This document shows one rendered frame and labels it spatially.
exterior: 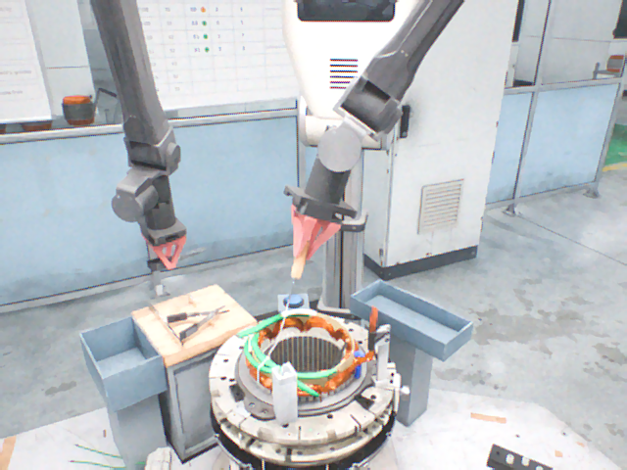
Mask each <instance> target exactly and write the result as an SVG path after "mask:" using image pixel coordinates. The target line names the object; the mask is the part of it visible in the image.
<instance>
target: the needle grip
mask: <svg viewBox="0 0 627 470"><path fill-rule="evenodd" d="M310 243H311V242H310V241H308V240H307V242H306V244H305V246H304V248H303V249H302V251H301V253H300V254H299V256H298V257H297V258H295V260H294V264H293V267H292V271H291V277H293V278H297V279H300V278H301V276H302V271H303V268H304V264H305V261H306V257H307V253H308V250H309V246H310Z"/></svg>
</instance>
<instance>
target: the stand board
mask: <svg viewBox="0 0 627 470"><path fill-rule="evenodd" d="M189 294H190V295H191V296H192V297H193V298H194V299H195V301H196V307H194V306H193V305H191V304H190V303H189V301H188V295H189ZM189 294H186V295H183V296H180V297H177V298H174V299H171V300H168V301H165V302H161V303H158V304H155V305H153V306H154V307H155V309H156V310H157V311H158V312H159V314H160V315H161V316H162V317H163V319H164V320H165V321H166V322H168V320H167V315H170V314H175V313H180V312H184V311H186V312H187V313H189V312H198V311H208V310H214V309H216V308H219V307H221V306H224V305H226V306H225V307H224V308H222V309H220V310H219V311H223V310H228V309H230V311H228V312H225V313H221V314H218V315H216V316H214V319H215V325H216V327H213V326H212V324H211V323H210V322H208V321H207V322H206V323H204V325H203V326H202V327H200V328H199V329H198V332H196V333H194V334H193V335H191V336H189V337H188V338H186V339H184V340H181V341H182V342H183V345H184V349H182V348H181V347H180V346H179V344H178V343H177V342H176V341H175V339H174V338H173V337H172V336H171V334H170V333H169V331H168V330H166V329H165V328H164V326H163V325H162V324H161V323H160V321H159V320H158V319H157V317H156V315H155V314H154V313H153V311H152V310H151V309H150V308H149V307H148V306H147V307H144V308H141V309H138V310H136V311H133V312H132V315H133V316H134V317H135V319H136V320H137V321H138V323H139V324H140V326H141V327H142V328H143V330H144V331H145V333H146V334H147V335H148V337H149V338H150V340H151V341H152V342H153V344H154V345H155V346H156V348H157V349H158V351H159V352H160V353H161V355H162V359H163V365H164V367H165V368H167V367H170V366H172V365H175V364H176V363H178V362H180V361H182V360H185V359H187V358H189V357H192V356H194V355H197V354H199V353H203V352H206V351H208V350H210V349H214V348H216V347H219V346H221V345H224V344H225V343H226V342H227V341H228V340H230V339H231V338H232V337H233V336H235V335H236V334H237V333H239V332H241V331H242V329H244V328H246V327H248V326H250V325H252V326H255V325H257V320H256V319H255V318H253V317H252V316H251V315H250V314H249V313H248V312H247V311H246V310H245V309H244V308H242V307H241V306H240V305H239V304H238V303H236V302H235V301H234V300H233V299H232V298H230V297H229V296H228V295H227V294H226V293H225V292H224V291H223V290H222V289H221V287H219V286H218V285H214V286H211V287H208V288H204V289H201V290H198V291H195V292H192V293H189ZM205 316H206V315H203V316H197V317H187V319H186V320H183V321H181V322H176V323H172V324H169V326H170V327H171V328H172V330H173V331H174V332H175V333H176V335H177V336H178V337H179V332H181V331H183V330H185V329H186V328H188V327H190V326H192V325H193V324H198V322H199V321H200V320H201V319H203V318H204V317H205ZM179 338H180V337H179Z"/></svg>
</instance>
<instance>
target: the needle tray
mask: <svg viewBox="0 0 627 470"><path fill-rule="evenodd" d="M373 306H374V307H376V309H378V311H377V316H378V324H377V327H379V326H382V325H386V324H390V326H391V330H390V342H389V354H388V355H389V356H390V358H391V360H392V361H391V363H395V367H396V374H398V375H400V376H401V381H400V389H402V388H403V385H408V386H409V395H408V399H407V400H403V399H402V396H400V395H399V400H398V407H397V417H395V418H396V421H398V422H399V423H401V424H402V425H404V426H405V427H409V426H410V425H411V424H412V423H413V422H414V421H415V420H416V419H417V418H418V417H420V416H421V415H422V414H423V413H424V412H425V411H426V410H427V404H428V396H429V388H430V381H431V373H432V365H433V356H434V357H436V358H438V359H440V360H442V361H444V362H445V360H446V359H447V358H448V357H449V356H450V355H452V354H453V353H454V352H455V351H456V350H458V349H459V348H460V347H462V346H463V345H465V344H466V343H467V342H468V341H469V340H470V339H471V337H472V331H473V325H474V322H473V321H471V320H469V319H467V318H463V317H461V316H459V315H458V314H457V313H454V312H452V311H450V310H448V309H446V308H443V307H441V306H439V305H435V304H433V303H431V302H428V301H426V300H424V299H422V298H420V297H418V296H416V295H413V294H411V293H409V292H407V291H404V290H402V289H400V288H398V287H396V286H393V285H391V284H389V283H387V282H383V281H381V280H377V281H376V282H374V283H372V284H370V285H369V286H367V287H365V288H363V289H362V290H360V291H358V292H356V293H355V294H353V295H352V296H350V313H352V314H354V315H356V316H358V317H360V318H362V319H364V320H365V321H367V322H369V318H370V314H372V307H373Z"/></svg>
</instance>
